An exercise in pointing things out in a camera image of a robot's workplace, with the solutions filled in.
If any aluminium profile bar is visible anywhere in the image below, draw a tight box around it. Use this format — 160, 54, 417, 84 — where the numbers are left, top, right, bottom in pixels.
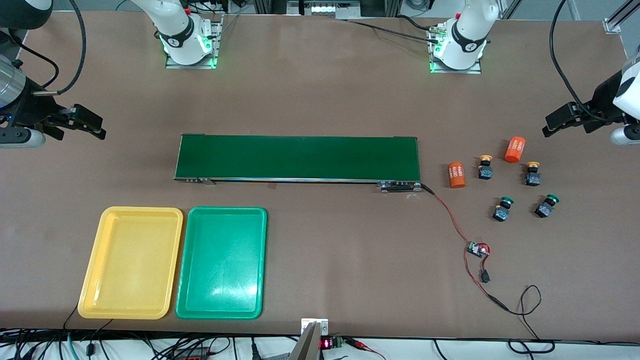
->
602, 0, 640, 35

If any green plastic tray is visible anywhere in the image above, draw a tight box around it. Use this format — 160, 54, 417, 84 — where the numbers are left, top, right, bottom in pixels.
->
175, 206, 268, 320

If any black cable across table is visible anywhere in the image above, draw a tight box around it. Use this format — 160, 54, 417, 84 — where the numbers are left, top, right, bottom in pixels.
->
345, 19, 442, 45

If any black cable with inline plug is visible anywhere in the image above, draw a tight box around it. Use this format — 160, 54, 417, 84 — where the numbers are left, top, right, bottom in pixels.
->
86, 320, 115, 357

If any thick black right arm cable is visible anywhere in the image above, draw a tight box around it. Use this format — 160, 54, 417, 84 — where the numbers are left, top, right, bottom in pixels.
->
32, 0, 87, 97

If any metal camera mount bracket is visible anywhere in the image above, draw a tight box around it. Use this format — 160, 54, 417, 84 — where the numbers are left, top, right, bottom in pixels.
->
289, 318, 330, 360

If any green conveyor belt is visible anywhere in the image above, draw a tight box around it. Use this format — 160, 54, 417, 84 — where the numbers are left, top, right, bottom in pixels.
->
173, 133, 423, 193

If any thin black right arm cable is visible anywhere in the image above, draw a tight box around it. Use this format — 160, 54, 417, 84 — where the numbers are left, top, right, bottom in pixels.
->
7, 36, 61, 90

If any white power strip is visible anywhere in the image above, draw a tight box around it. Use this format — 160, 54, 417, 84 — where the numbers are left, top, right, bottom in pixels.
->
287, 0, 361, 17

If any orange black power strip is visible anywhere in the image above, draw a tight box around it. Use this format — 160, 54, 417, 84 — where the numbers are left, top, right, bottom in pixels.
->
172, 346, 211, 360

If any orange printed cylinder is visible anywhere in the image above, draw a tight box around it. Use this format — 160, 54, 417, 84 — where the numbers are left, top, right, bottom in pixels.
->
447, 161, 467, 189
504, 136, 527, 164

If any looped black cable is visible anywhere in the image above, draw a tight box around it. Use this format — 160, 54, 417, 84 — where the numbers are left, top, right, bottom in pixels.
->
506, 285, 557, 354

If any green push button switch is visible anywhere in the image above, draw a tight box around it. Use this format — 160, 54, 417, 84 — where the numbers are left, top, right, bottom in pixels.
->
534, 194, 560, 219
492, 196, 515, 223

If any red and black wire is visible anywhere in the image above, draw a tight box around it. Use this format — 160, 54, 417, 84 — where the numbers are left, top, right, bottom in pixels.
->
421, 184, 510, 312

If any red test lead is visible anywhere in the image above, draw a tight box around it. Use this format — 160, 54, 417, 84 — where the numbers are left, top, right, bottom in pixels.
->
345, 337, 387, 360

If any yellow plastic tray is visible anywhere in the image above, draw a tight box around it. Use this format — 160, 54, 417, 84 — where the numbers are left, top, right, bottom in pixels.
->
77, 206, 184, 320

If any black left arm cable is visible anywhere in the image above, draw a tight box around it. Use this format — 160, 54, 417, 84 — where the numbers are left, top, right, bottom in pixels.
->
549, 0, 608, 123

